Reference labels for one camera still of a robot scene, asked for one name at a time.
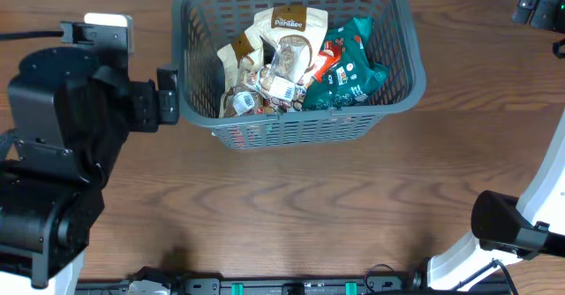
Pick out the white brown snack bag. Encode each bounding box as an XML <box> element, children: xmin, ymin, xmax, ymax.
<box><xmin>217</xmin><ymin>30</ymin><xmax>264</xmax><ymax>118</ymax></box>
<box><xmin>252</xmin><ymin>5</ymin><xmax>328</xmax><ymax>112</ymax></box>

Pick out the San Remo spaghetti pack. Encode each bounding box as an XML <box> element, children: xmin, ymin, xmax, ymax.
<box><xmin>298</xmin><ymin>41</ymin><xmax>343</xmax><ymax>88</ymax></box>

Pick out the green Nescafe coffee bag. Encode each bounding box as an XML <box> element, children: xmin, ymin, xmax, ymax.
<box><xmin>303</xmin><ymin>17</ymin><xmax>389</xmax><ymax>110</ymax></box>

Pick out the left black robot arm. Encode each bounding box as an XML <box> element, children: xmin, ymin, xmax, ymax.
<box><xmin>1</xmin><ymin>47</ymin><xmax>179</xmax><ymax>291</ymax></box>

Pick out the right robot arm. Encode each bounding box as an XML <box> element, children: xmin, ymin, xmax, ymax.
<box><xmin>408</xmin><ymin>123</ymin><xmax>564</xmax><ymax>294</ymax></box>

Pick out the grey plastic basket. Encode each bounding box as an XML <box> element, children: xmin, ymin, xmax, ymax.
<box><xmin>171</xmin><ymin>0</ymin><xmax>426</xmax><ymax>149</ymax></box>

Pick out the left black cable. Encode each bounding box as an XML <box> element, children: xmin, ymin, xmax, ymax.
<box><xmin>0</xmin><ymin>29</ymin><xmax>65</xmax><ymax>42</ymax></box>

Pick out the black cable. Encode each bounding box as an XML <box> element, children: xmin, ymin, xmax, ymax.
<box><xmin>0</xmin><ymin>29</ymin><xmax>65</xmax><ymax>42</ymax></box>
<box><xmin>449</xmin><ymin>259</ymin><xmax>521</xmax><ymax>295</ymax></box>

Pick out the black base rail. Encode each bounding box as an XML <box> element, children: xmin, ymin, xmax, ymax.
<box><xmin>74</xmin><ymin>266</ymin><xmax>513</xmax><ymax>295</ymax></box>

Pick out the right black cable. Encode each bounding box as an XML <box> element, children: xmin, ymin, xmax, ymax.
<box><xmin>449</xmin><ymin>259</ymin><xmax>521</xmax><ymax>295</ymax></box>

